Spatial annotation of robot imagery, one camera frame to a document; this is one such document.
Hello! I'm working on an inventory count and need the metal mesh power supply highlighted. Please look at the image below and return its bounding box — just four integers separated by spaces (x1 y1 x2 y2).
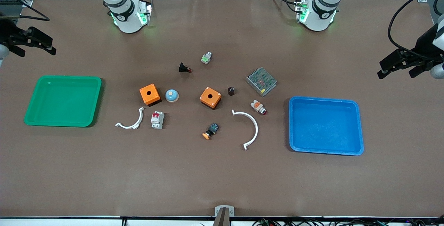
246 67 278 97

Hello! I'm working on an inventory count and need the brown table mat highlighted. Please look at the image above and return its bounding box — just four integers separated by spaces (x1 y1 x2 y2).
0 0 444 218

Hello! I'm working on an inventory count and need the orange push button switch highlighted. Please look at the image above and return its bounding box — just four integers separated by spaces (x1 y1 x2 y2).
202 123 219 140

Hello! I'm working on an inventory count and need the green plastic tray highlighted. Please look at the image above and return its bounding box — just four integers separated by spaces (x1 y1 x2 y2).
24 76 102 128

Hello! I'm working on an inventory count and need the large white curved clip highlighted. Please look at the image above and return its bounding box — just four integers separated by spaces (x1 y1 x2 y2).
232 110 259 151

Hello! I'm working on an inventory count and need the red white indicator lamp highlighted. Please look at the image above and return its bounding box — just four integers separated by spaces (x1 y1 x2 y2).
250 100 268 116

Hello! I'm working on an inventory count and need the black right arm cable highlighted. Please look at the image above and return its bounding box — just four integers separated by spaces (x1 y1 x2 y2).
0 0 50 21

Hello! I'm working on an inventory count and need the black base cable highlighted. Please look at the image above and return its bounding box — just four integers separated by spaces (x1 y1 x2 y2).
267 0 300 13

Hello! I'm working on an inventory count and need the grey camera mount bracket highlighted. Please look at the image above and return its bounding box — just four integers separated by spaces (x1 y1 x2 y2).
214 205 235 226

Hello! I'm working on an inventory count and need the right base connector box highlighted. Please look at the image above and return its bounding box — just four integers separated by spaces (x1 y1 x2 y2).
137 2 152 26

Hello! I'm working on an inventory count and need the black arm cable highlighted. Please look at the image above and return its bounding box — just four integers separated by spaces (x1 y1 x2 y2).
388 0 444 62
0 0 50 21

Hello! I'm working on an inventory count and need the white red circuit breaker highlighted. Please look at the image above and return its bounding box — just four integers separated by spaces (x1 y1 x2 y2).
151 111 164 130

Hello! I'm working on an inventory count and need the small white curved clip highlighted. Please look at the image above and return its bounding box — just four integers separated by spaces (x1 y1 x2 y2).
115 107 145 130

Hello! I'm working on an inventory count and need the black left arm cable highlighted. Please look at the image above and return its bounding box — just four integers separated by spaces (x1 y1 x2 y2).
388 0 444 62

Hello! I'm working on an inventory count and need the blue plastic tray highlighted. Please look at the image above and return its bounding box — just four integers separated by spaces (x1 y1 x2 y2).
289 96 365 156

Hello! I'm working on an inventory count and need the orange button enclosure box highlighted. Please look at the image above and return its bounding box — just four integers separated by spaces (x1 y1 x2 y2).
200 87 222 110
139 84 162 106

